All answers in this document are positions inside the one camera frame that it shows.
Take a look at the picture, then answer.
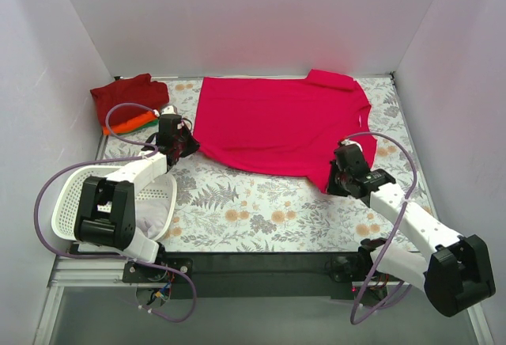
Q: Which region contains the pink t shirt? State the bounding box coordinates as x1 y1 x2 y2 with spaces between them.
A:
194 70 377 192

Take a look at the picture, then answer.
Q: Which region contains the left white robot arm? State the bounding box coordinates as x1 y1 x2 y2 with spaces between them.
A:
74 113 199 282

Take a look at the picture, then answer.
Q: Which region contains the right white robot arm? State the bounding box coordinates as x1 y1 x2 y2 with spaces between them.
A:
327 140 496 317

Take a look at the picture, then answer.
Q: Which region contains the green folded shirt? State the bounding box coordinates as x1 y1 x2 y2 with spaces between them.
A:
138 112 159 129

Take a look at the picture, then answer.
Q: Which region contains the orange folded shirt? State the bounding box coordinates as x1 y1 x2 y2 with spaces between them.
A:
101 108 150 135

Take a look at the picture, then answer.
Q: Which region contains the white plastic laundry basket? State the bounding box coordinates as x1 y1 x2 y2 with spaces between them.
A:
51 165 177 241

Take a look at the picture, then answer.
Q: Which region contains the dark red folded shirt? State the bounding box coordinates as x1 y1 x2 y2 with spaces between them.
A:
90 74 169 127

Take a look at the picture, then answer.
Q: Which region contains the white garment in basket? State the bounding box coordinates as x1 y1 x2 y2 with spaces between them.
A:
135 199 169 240

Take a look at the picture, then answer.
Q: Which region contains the floral tablecloth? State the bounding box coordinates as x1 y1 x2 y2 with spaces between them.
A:
94 77 447 254

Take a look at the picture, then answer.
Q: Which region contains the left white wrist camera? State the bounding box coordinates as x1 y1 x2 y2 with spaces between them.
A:
160 104 179 117

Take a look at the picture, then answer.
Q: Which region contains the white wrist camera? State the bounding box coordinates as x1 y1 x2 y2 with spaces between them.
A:
160 104 179 117
339 138 363 151

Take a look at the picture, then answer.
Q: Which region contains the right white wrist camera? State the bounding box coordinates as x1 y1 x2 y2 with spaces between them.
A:
339 138 363 151

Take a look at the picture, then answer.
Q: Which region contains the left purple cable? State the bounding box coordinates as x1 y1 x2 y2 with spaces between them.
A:
33 102 198 324

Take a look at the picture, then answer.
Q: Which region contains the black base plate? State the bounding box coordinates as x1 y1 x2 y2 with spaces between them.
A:
122 252 380 301

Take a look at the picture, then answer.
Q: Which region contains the aluminium frame rail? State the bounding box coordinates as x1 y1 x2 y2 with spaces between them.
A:
35 238 496 344

